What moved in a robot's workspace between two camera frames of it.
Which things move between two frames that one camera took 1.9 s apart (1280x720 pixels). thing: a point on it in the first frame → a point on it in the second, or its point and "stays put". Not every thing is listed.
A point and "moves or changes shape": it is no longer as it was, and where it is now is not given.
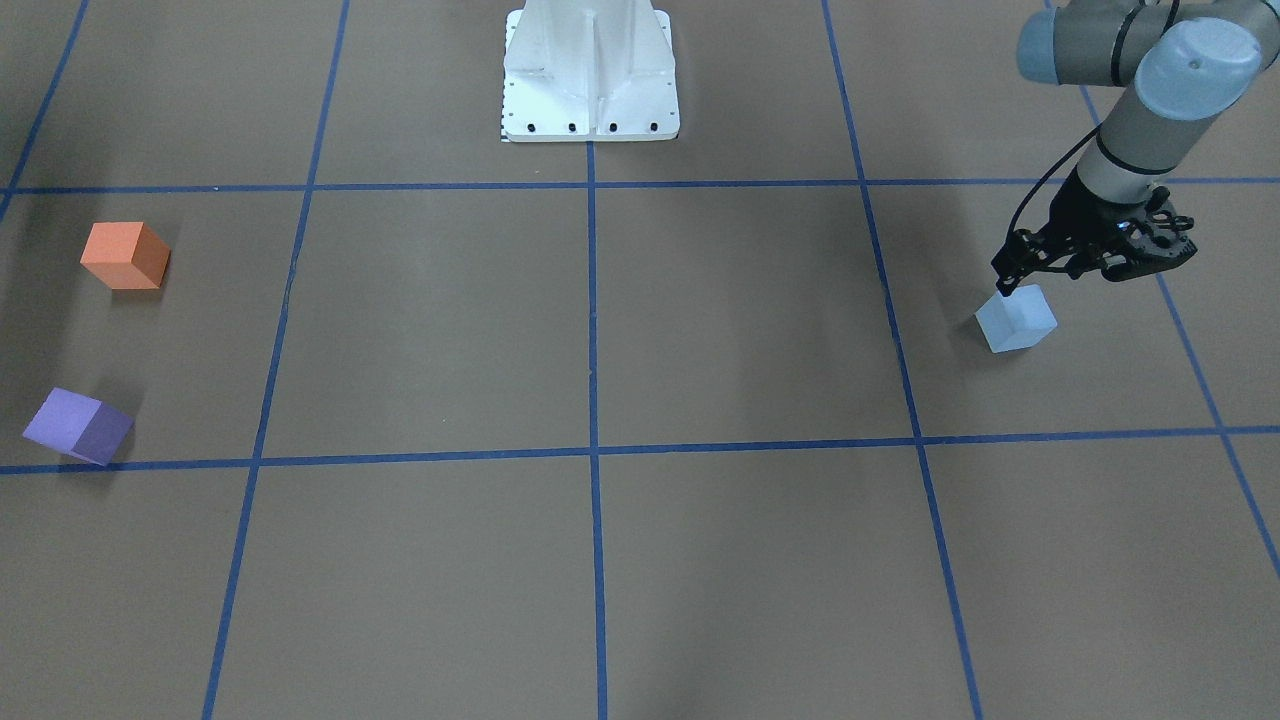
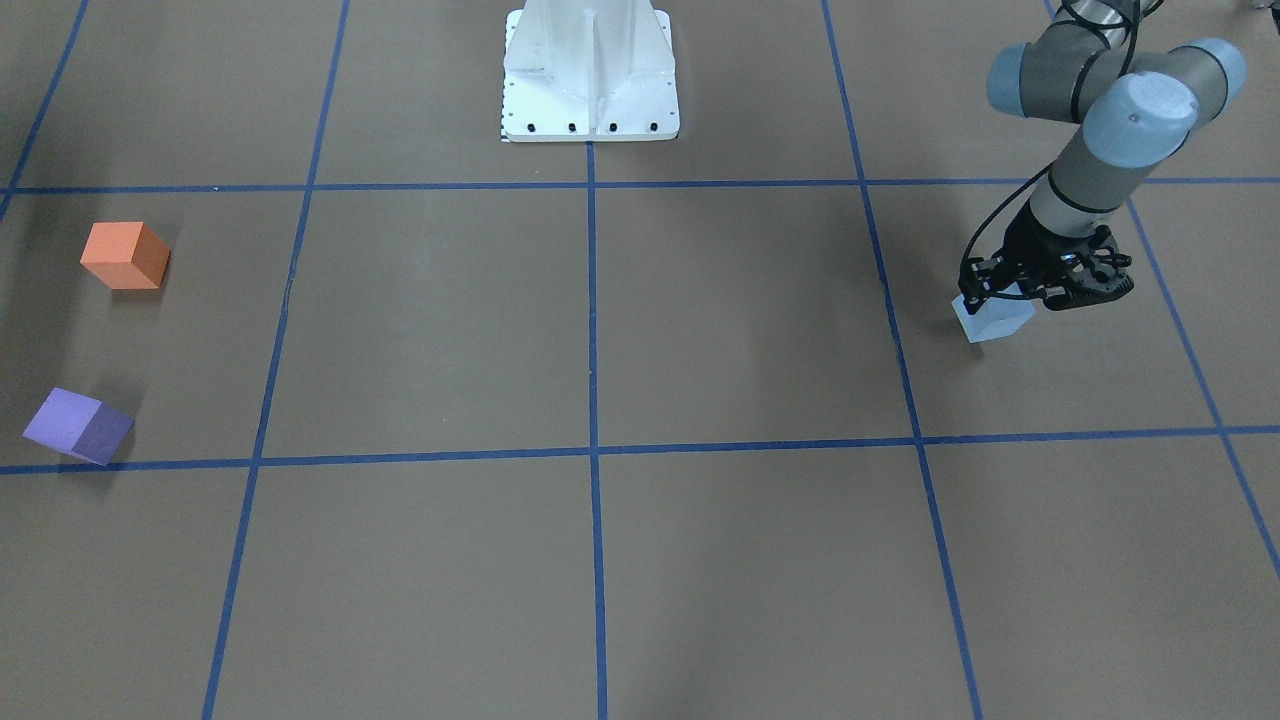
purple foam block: x=82 y=425 stays put
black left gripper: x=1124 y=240 → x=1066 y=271
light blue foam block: x=1017 y=321 moves or changes shape
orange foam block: x=126 y=255 stays put
